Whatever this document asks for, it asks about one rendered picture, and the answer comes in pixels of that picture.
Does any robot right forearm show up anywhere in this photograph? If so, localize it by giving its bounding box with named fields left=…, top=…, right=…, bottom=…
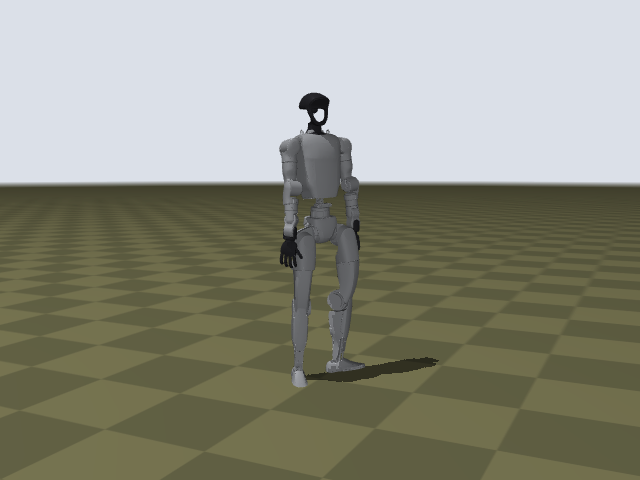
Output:
left=283, top=181, right=299, bottom=237

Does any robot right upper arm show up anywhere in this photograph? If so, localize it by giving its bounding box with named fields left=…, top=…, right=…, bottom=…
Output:
left=279, top=137, right=303, bottom=196

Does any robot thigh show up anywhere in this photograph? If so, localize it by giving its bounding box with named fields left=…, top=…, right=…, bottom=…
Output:
left=327, top=223, right=359, bottom=311
left=291, top=227, right=316, bottom=317

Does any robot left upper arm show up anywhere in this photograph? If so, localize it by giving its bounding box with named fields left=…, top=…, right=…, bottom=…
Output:
left=338, top=137, right=359, bottom=192

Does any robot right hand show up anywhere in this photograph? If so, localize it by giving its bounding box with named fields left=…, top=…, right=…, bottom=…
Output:
left=280, top=227, right=303, bottom=268

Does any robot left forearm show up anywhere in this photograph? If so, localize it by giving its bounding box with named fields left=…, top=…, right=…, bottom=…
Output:
left=344, top=188, right=360, bottom=229

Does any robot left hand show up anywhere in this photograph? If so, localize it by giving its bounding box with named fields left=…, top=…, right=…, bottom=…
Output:
left=353, top=220, right=360, bottom=251

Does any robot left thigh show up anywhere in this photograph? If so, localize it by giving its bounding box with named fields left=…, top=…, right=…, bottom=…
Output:
left=327, top=223, right=359, bottom=311

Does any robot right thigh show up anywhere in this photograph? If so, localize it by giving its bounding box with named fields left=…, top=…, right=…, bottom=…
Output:
left=291, top=227, right=316, bottom=317

